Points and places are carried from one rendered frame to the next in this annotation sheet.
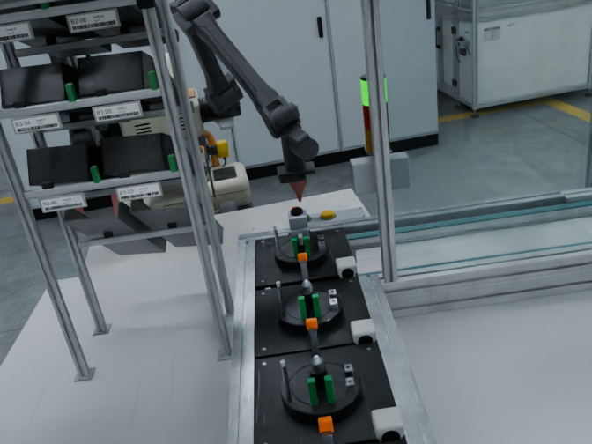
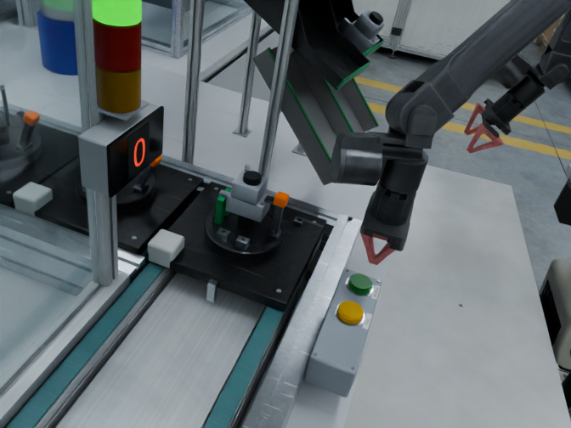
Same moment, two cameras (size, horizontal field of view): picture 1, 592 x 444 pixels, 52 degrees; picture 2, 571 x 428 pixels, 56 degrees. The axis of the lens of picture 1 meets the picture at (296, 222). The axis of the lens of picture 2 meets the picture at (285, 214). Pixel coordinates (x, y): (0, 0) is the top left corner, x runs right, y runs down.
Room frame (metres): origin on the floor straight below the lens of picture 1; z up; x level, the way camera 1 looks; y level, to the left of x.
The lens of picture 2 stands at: (1.52, -0.70, 1.57)
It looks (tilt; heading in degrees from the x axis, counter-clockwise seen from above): 36 degrees down; 102
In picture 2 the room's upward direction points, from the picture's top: 12 degrees clockwise
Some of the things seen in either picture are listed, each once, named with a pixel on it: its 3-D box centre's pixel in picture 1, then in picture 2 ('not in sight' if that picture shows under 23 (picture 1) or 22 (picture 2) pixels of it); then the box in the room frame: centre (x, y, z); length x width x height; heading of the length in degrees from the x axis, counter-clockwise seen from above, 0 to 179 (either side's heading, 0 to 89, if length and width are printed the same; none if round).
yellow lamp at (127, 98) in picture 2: (377, 137); (118, 83); (1.19, -0.19, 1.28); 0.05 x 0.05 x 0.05
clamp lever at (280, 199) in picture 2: not in sight; (274, 211); (1.36, 0.00, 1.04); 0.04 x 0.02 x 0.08; 0
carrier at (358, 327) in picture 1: (307, 296); (114, 170); (1.05, 0.00, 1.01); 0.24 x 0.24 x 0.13; 0
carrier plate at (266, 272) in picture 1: (302, 257); (243, 239); (1.31, 0.00, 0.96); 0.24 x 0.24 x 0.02; 0
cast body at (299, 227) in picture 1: (298, 224); (244, 191); (1.30, -0.01, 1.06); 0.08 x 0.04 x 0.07; 0
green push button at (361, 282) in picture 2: not in sight; (359, 285); (1.53, -0.02, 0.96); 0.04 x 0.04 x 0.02
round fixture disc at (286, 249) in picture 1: (301, 251); (245, 230); (1.31, 0.00, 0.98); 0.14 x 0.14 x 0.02
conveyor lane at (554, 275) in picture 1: (425, 262); (139, 384); (1.28, -0.30, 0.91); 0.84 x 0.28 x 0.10; 90
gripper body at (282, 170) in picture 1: (294, 161); (392, 203); (1.53, -0.02, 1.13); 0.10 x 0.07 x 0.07; 91
